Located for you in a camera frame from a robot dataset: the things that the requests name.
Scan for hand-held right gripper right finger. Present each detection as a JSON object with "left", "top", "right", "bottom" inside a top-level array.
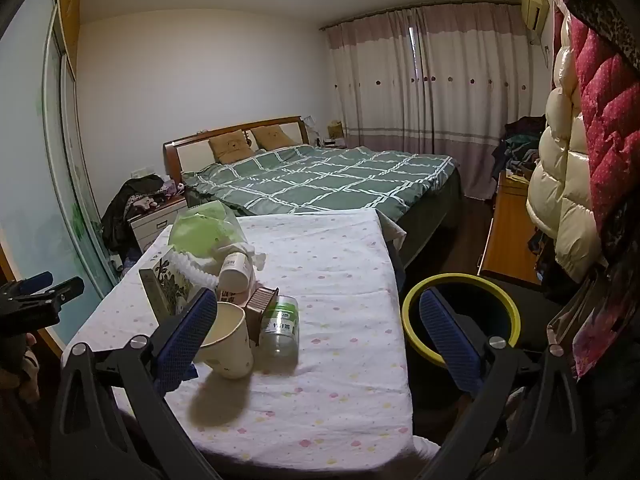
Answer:
[{"left": 419, "top": 289, "right": 586, "bottom": 480}]

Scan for green leaf-patterned box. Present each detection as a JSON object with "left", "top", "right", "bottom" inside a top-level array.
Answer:
[{"left": 138, "top": 246, "right": 193, "bottom": 323}]

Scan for red quilted jacket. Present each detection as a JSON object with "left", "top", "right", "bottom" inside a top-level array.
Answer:
[{"left": 552, "top": 0, "right": 640, "bottom": 241}]

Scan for person's left hand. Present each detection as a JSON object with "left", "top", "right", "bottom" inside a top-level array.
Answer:
[{"left": 17, "top": 332, "right": 42, "bottom": 402}]

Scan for pink carton box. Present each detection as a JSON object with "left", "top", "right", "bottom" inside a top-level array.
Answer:
[{"left": 216, "top": 285, "right": 253, "bottom": 308}]

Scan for green plaid duvet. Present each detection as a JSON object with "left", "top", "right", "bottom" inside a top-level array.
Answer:
[{"left": 181, "top": 144, "right": 461, "bottom": 221}]

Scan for clear jar with green label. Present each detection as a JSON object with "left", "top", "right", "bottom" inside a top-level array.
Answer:
[{"left": 258, "top": 294, "right": 300, "bottom": 361}]

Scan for pink floral cloth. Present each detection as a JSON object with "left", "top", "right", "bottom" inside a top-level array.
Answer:
[{"left": 572, "top": 280, "right": 640, "bottom": 378}]

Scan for pink and white curtains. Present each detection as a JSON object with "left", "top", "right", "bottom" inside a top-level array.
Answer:
[{"left": 325, "top": 2, "right": 533, "bottom": 201}]

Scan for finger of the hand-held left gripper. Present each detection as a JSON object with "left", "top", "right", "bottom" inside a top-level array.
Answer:
[
  {"left": 10, "top": 271, "right": 55, "bottom": 295},
  {"left": 22, "top": 276, "right": 86, "bottom": 313}
]

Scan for wardrobe sliding door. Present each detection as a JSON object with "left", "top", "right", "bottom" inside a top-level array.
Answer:
[{"left": 0, "top": 0, "right": 121, "bottom": 346}]

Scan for pile of dark clothes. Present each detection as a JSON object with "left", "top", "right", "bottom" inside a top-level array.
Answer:
[{"left": 492, "top": 115, "right": 548, "bottom": 181}]

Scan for small brown box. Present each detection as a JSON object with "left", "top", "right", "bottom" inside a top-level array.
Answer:
[{"left": 245, "top": 286, "right": 280, "bottom": 343}]

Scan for bed with green quilt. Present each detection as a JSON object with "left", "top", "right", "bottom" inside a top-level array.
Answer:
[{"left": 162, "top": 116, "right": 463, "bottom": 271}]

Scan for cream puffer jacket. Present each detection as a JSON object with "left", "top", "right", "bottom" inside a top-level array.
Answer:
[{"left": 526, "top": 15, "right": 608, "bottom": 283}]

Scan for cream air conditioner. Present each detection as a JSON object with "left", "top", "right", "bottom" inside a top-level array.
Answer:
[{"left": 521, "top": 0, "right": 550, "bottom": 31}]

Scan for white nightstand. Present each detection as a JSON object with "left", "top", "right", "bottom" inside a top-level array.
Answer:
[{"left": 127, "top": 195, "right": 188, "bottom": 253}]

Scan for leopard-pattern cloth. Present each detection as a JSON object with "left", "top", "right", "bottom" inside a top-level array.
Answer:
[{"left": 567, "top": 0, "right": 640, "bottom": 71}]

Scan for yellow-rimmed dark blue bin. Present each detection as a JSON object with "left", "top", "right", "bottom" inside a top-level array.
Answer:
[{"left": 401, "top": 273, "right": 522, "bottom": 366}]

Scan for brown bear-face pillow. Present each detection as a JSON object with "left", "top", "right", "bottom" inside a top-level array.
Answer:
[
  {"left": 250, "top": 126, "right": 300, "bottom": 152},
  {"left": 208, "top": 130, "right": 255, "bottom": 164}
]

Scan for green plastic bag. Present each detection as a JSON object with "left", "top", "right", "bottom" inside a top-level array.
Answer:
[{"left": 167, "top": 200, "right": 247, "bottom": 271}]

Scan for white floral tablecloth table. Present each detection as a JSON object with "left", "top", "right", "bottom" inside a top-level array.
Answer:
[{"left": 62, "top": 208, "right": 443, "bottom": 476}]

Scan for cream paper cup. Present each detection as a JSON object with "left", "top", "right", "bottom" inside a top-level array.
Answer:
[{"left": 192, "top": 301, "right": 256, "bottom": 380}]

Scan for small pink clothes heap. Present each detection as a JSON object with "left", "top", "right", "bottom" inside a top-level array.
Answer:
[{"left": 129, "top": 182, "right": 186, "bottom": 212}]

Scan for dark jacket on nightstand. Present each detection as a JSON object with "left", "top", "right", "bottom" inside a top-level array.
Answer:
[{"left": 101, "top": 175, "right": 173, "bottom": 256}]

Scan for white plastic cup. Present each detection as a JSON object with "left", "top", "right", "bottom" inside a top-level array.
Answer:
[{"left": 218, "top": 251, "right": 253, "bottom": 292}]

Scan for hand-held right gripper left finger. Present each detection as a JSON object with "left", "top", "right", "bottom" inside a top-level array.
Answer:
[{"left": 50, "top": 287, "right": 221, "bottom": 480}]

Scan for white pleated paper wrapper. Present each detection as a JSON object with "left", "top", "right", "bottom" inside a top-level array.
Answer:
[{"left": 167, "top": 250, "right": 221, "bottom": 288}]

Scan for wooden desk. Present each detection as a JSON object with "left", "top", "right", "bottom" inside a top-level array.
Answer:
[{"left": 477, "top": 170, "right": 543, "bottom": 286}]

